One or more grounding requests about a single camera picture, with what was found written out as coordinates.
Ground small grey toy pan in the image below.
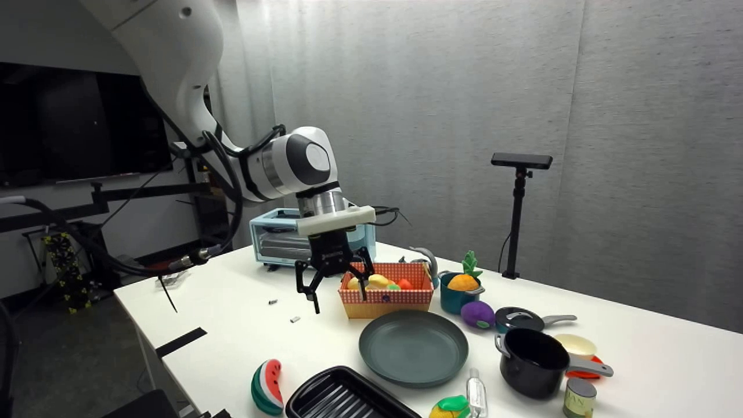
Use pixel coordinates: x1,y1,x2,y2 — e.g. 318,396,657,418
493,304,582,335

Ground light blue toy oven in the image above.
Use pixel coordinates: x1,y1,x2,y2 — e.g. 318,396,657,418
248,205,381,272

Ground small white plastic piece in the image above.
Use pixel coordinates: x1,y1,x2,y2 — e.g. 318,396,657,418
465,370,493,418

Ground dark grey round plate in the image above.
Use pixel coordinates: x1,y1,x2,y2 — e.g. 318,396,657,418
357,310,471,390

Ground black camera stand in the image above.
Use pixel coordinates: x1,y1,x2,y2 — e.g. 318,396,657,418
499,168,534,282

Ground black tape strip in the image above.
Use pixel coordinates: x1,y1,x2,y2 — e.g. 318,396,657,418
154,325,210,360

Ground small tin can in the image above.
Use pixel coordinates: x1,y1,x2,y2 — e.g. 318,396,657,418
562,376,599,418

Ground black baking tray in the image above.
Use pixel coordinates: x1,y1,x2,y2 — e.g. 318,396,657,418
283,364,426,418

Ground toy watermelon slice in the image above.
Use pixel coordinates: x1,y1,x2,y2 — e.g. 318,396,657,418
248,359,288,418

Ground black toy pot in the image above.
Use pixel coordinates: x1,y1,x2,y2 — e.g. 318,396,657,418
494,327,616,402

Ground orange basket of toy food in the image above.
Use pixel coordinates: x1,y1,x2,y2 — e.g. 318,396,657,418
337,261,436,320

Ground black monitor screen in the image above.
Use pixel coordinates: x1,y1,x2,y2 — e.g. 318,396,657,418
0,60,178,190

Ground black camera bar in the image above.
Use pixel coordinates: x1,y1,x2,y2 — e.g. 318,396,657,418
490,151,555,173

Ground toy pineapple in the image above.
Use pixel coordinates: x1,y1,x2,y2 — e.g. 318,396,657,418
446,250,486,296

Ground teal toy cup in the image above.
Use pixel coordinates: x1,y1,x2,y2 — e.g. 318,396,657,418
436,269,488,317

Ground small potted plant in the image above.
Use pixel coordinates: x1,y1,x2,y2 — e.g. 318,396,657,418
42,229,100,317

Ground small yellow red bowl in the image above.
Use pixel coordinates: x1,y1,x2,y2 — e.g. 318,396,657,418
555,333,606,384

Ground yellow toy banana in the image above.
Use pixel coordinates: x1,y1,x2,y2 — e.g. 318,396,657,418
362,272,398,293

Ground purple toy eggplant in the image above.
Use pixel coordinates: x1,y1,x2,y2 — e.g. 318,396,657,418
460,301,498,333

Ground toy corn cob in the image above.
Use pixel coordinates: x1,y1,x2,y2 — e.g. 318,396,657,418
428,392,474,418

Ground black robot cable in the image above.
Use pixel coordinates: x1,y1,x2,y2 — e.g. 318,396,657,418
165,90,288,244

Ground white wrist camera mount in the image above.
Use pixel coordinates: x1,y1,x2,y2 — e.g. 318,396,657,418
296,202,378,240

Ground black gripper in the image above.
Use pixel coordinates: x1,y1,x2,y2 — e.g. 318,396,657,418
292,229,377,317

